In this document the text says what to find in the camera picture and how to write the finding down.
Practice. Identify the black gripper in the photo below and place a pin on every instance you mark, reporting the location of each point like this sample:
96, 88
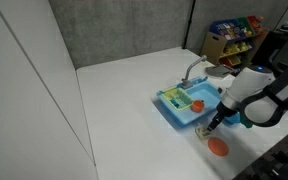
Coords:
225, 111

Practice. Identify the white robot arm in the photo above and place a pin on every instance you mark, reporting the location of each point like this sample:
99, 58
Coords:
267, 90

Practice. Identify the orange toy plate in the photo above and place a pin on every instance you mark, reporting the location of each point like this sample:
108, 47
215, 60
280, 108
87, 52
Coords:
218, 146

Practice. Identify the orange toy cup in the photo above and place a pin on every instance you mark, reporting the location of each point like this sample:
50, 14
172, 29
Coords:
197, 106

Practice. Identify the blue toy sink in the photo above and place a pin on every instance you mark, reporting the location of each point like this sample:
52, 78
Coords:
187, 106

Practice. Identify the blue toy dish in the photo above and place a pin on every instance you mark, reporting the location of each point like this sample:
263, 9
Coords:
175, 103

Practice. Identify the yellow-green toy dish rack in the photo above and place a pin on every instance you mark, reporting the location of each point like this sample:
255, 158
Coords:
177, 97

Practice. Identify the grey toy faucet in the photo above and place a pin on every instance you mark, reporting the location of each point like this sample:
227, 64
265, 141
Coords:
192, 68

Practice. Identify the wooden toy shelf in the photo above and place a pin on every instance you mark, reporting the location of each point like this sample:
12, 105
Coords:
234, 43

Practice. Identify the grey metal mounting plate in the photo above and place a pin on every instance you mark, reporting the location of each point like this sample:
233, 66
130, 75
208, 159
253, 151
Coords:
219, 71

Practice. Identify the black perforated equipment base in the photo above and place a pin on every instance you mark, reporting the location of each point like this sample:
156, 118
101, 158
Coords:
277, 156

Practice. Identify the yellow storage bin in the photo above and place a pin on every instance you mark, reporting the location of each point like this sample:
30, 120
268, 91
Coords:
235, 48

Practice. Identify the blue storage bin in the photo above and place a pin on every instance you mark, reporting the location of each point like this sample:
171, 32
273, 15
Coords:
227, 28

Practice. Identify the black tripod pole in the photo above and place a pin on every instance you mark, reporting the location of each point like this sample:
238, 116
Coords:
188, 23

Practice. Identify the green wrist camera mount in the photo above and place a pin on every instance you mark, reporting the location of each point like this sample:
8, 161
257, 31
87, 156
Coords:
246, 121

